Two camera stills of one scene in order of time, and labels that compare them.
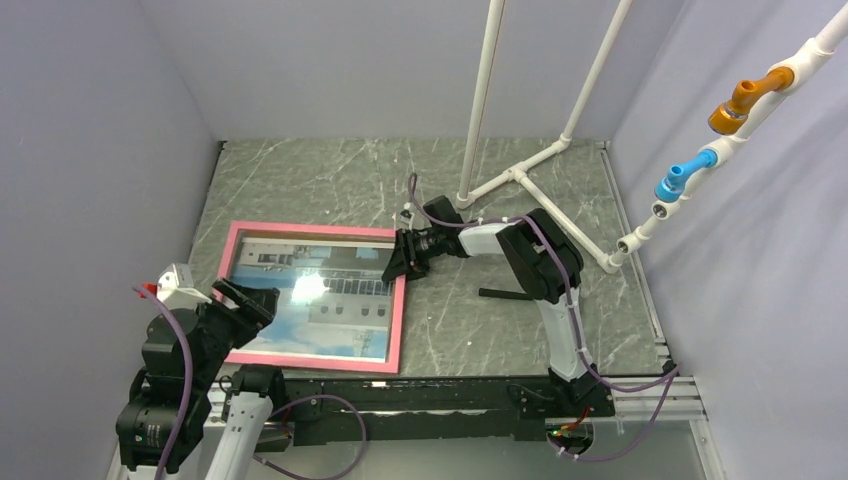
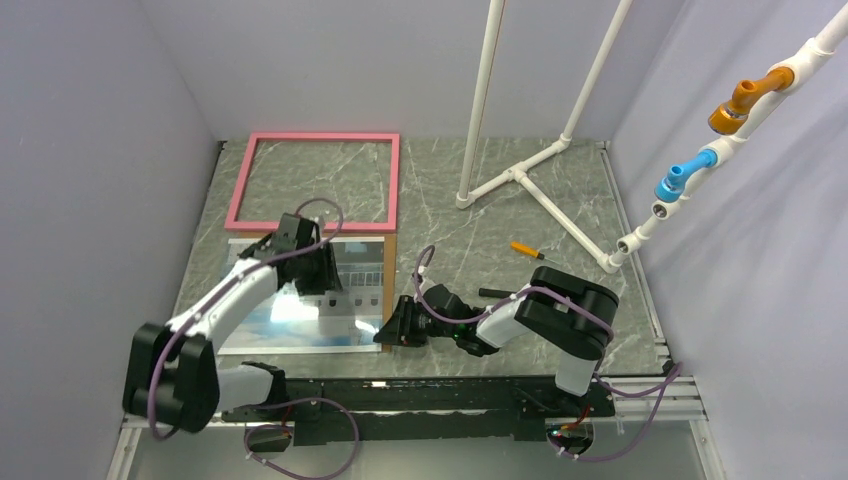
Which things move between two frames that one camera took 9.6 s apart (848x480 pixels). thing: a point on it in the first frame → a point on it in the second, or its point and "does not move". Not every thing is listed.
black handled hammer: (503, 294) does not move
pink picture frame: (334, 309) → (326, 227)
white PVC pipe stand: (795, 64) does not move
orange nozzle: (730, 116) does not move
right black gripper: (405, 260) → (400, 330)
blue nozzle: (669, 189) does not move
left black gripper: (256, 308) → (328, 280)
